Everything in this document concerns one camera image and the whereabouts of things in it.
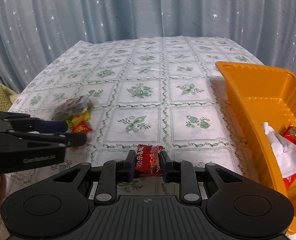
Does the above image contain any small red candy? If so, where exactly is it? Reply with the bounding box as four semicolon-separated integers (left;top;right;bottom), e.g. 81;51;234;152
72;120;93;134

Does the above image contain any red foil candy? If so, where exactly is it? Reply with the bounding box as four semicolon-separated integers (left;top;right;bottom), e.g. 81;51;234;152
135;144;164;177

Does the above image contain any grey transparent snack packet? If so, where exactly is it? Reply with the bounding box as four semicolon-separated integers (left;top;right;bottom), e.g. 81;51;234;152
51;95;93;121

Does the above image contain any red double happiness candy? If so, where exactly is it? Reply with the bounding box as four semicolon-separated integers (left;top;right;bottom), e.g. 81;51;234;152
283;173;296;190

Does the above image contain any white green snack packet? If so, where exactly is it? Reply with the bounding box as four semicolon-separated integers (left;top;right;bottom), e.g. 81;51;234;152
261;122;296;178

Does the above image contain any yellow green candy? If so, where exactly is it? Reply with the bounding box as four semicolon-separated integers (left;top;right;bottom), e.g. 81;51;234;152
66;111;89;129

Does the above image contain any green floral tablecloth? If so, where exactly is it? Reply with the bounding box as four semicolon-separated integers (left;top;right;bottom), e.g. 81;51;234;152
0;36;296;240

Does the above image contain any blue star curtain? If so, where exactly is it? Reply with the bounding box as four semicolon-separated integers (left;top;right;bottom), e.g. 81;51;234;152
0;0;296;92

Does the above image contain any orange plastic tray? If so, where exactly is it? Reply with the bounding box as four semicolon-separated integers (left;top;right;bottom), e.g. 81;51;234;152
216;61;296;235

